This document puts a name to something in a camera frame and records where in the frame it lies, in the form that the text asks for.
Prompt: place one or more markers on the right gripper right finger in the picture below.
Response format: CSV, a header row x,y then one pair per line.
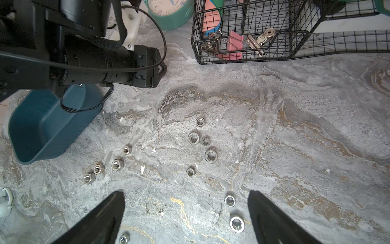
x,y
272,225

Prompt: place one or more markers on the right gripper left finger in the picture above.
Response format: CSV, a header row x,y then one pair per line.
x,y
101,225

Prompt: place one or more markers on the steel hex nut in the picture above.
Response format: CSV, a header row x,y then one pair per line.
x,y
200,122
194,138
230,200
89,178
211,156
127,149
124,238
237,223
98,168
191,172
117,164
205,141

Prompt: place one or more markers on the teal plastic storage box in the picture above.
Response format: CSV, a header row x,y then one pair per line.
x,y
42,127

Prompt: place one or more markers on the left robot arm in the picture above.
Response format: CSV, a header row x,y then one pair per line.
x,y
52,45

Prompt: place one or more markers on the green round clock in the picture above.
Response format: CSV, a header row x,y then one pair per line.
x,y
170,14

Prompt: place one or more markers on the pink binder clip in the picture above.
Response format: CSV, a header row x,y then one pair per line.
x,y
234,45

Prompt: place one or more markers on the white alarm clock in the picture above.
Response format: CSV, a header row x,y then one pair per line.
x,y
6,202

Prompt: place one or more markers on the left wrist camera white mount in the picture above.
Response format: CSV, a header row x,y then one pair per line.
x,y
132,19

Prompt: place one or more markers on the black wire desk organizer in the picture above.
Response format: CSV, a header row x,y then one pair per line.
x,y
289,30

